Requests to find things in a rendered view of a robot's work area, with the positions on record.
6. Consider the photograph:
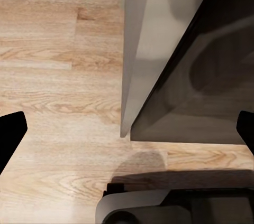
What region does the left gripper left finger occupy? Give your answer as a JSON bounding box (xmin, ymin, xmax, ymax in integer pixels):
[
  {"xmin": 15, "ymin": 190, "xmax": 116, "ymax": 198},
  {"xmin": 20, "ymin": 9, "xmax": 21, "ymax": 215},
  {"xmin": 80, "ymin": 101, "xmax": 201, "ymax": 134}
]
[{"xmin": 0, "ymin": 111, "xmax": 28, "ymax": 174}]

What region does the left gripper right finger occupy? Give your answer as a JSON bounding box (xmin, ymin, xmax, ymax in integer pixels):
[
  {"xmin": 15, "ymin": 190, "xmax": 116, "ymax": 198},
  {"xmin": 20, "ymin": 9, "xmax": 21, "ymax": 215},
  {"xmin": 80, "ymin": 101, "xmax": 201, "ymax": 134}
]
[{"xmin": 237, "ymin": 111, "xmax": 254, "ymax": 155}]

